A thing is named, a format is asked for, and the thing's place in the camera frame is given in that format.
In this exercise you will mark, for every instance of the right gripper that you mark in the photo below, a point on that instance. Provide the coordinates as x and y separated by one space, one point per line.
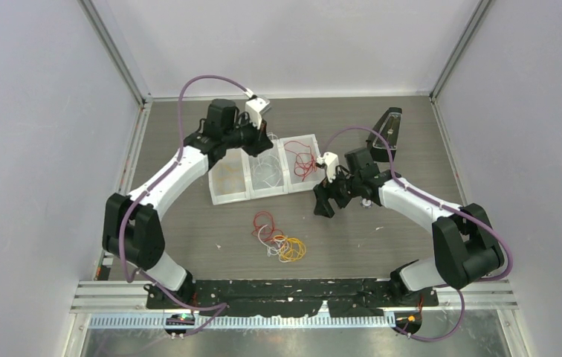
323 191

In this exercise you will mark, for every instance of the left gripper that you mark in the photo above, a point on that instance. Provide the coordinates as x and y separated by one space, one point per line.
260 142

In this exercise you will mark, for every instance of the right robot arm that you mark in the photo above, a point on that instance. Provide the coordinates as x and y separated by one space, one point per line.
464 251

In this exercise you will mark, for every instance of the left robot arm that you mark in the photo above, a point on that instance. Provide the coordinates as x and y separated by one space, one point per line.
132 228

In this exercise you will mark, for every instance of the white three-compartment tray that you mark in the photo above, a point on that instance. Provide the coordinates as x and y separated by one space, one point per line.
289 167

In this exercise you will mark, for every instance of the black metronome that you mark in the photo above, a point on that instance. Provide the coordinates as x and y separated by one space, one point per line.
387 127

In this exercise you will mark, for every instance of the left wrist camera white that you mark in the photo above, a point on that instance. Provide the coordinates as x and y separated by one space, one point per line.
256 107

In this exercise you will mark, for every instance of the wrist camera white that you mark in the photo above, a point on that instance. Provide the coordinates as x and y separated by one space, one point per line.
328 162
256 107

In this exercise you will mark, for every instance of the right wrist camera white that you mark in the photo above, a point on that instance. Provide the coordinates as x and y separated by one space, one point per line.
328 162

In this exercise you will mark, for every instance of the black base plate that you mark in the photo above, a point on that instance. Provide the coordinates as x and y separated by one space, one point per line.
295 298

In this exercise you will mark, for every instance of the grey cable duct rail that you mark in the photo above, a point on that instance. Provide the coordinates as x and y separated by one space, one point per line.
189 321

